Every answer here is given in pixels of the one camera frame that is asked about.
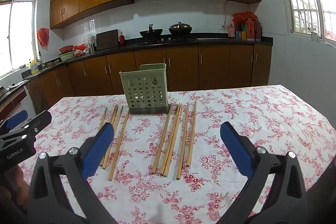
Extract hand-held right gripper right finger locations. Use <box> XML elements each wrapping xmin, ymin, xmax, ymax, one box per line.
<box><xmin>213</xmin><ymin>122</ymin><xmax>309</xmax><ymax>224</ymax></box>

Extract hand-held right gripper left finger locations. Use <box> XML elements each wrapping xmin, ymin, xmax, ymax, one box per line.
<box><xmin>26</xmin><ymin>122</ymin><xmax>116</xmax><ymax>224</ymax></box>

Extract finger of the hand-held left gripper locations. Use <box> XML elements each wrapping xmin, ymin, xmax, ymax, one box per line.
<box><xmin>14</xmin><ymin>111</ymin><xmax>52</xmax><ymax>141</ymax></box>
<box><xmin>0</xmin><ymin>110</ymin><xmax>29</xmax><ymax>135</ymax></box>

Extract metal utensil holder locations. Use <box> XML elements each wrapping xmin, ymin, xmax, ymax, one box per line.
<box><xmin>119</xmin><ymin>63</ymin><xmax>171</xmax><ymax>115</ymax></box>

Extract person's left hand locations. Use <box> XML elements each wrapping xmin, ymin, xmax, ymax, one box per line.
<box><xmin>0</xmin><ymin>165</ymin><xmax>30</xmax><ymax>214</ymax></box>

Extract red floral tablecloth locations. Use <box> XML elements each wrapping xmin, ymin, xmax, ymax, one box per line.
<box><xmin>18</xmin><ymin>84</ymin><xmax>336</xmax><ymax>224</ymax></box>

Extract yellow detergent bottle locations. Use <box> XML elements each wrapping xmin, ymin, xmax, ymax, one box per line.
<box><xmin>30</xmin><ymin>58</ymin><xmax>39</xmax><ymax>75</ymax></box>

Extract steel sink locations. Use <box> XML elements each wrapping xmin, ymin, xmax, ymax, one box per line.
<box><xmin>39</xmin><ymin>63</ymin><xmax>63</xmax><ymax>72</ymax></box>

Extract green basin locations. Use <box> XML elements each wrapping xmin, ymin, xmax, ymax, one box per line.
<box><xmin>58</xmin><ymin>51</ymin><xmax>75</xmax><ymax>62</ymax></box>

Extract red plastic bag on counter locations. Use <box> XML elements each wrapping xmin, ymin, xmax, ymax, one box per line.
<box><xmin>73</xmin><ymin>43</ymin><xmax>91</xmax><ymax>56</ymax></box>

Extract window beside sink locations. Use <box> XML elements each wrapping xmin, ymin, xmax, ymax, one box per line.
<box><xmin>0</xmin><ymin>0</ymin><xmax>38</xmax><ymax>79</ymax></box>

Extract hanging red plastic bag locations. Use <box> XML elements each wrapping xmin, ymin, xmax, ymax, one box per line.
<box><xmin>37</xmin><ymin>28</ymin><xmax>50</xmax><ymax>47</ymax></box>

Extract wooden base cabinets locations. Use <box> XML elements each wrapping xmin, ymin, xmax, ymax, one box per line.
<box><xmin>26</xmin><ymin>44</ymin><xmax>272</xmax><ymax>109</ymax></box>

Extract dark cutting board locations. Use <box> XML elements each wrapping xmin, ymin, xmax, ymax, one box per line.
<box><xmin>96</xmin><ymin>29</ymin><xmax>119</xmax><ymax>51</ymax></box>

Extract black kitchen countertop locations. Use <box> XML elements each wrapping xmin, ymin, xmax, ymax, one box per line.
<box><xmin>21</xmin><ymin>36</ymin><xmax>274</xmax><ymax>80</ymax></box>

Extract colourful boxes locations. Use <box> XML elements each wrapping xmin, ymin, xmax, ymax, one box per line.
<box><xmin>235</xmin><ymin>25</ymin><xmax>247</xmax><ymax>41</ymax></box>

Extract red jug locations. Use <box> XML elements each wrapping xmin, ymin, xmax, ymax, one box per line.
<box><xmin>245</xmin><ymin>18</ymin><xmax>256</xmax><ymax>41</ymax></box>

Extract dark brown bottle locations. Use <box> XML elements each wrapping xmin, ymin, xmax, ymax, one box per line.
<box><xmin>253</xmin><ymin>20</ymin><xmax>262</xmax><ymax>40</ymax></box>

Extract black wok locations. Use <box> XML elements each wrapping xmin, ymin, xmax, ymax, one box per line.
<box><xmin>139</xmin><ymin>24</ymin><xmax>164</xmax><ymax>39</ymax></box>

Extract gas stove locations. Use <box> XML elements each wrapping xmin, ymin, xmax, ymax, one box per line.
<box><xmin>137</xmin><ymin>36</ymin><xmax>196</xmax><ymax>44</ymax></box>

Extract red plastic bags pile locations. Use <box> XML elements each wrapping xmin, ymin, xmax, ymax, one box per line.
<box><xmin>233</xmin><ymin>12</ymin><xmax>259</xmax><ymax>30</ymax></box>

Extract dark pot with lid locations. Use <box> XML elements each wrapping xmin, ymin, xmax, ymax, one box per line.
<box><xmin>168</xmin><ymin>21</ymin><xmax>193</xmax><ymax>35</ymax></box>

